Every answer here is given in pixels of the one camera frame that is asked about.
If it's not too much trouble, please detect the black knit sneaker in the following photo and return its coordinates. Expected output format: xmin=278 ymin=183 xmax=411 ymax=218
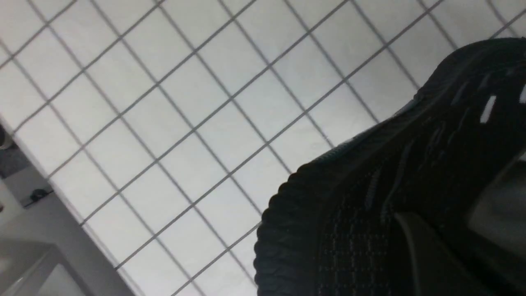
xmin=254 ymin=37 xmax=526 ymax=296

